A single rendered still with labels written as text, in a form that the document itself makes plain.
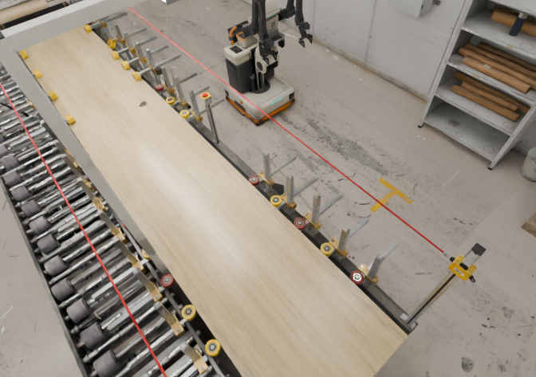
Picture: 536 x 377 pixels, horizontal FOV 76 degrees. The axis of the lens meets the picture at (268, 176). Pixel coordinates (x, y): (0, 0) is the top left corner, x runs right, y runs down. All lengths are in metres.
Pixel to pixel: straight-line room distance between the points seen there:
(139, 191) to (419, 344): 2.42
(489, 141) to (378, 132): 1.13
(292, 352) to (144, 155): 1.84
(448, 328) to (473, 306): 0.30
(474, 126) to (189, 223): 3.30
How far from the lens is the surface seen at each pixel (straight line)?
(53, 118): 1.43
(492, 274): 3.62
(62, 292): 2.66
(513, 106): 4.15
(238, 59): 3.99
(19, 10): 5.44
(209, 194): 2.56
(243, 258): 2.27
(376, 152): 4.05
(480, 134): 4.43
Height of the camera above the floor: 2.95
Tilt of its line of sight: 52 degrees down
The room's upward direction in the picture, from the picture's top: 5 degrees counter-clockwise
